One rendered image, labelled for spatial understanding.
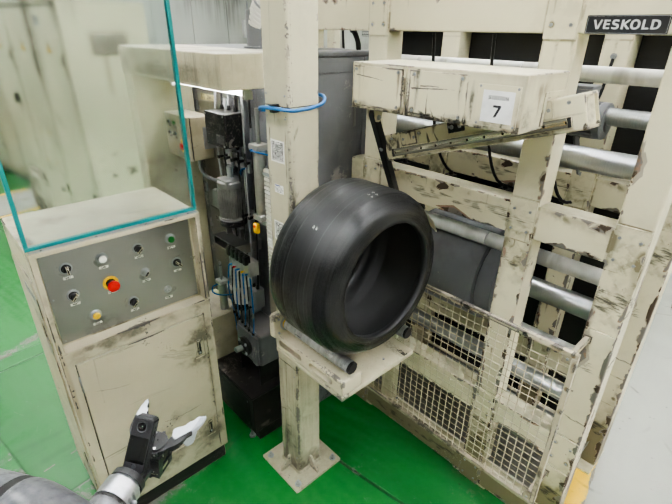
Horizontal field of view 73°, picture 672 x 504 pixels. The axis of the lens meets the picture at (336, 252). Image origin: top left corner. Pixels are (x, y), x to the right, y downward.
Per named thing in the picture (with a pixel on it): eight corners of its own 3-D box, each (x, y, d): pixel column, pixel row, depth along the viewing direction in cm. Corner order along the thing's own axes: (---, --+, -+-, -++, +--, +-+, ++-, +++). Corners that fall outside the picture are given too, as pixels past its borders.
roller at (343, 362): (281, 329, 168) (281, 319, 166) (291, 324, 171) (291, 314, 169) (347, 377, 145) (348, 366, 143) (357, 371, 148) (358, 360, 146)
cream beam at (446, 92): (350, 107, 156) (351, 61, 149) (397, 101, 171) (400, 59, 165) (517, 136, 116) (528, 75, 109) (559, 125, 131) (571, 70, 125)
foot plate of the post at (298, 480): (262, 456, 221) (262, 451, 219) (305, 427, 238) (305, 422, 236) (297, 494, 204) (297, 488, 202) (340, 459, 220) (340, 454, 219)
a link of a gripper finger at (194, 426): (205, 430, 110) (167, 448, 104) (205, 412, 107) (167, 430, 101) (211, 439, 108) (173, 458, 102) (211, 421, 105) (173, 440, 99)
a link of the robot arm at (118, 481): (92, 485, 87) (130, 498, 86) (107, 465, 91) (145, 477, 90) (95, 509, 90) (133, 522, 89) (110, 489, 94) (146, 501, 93)
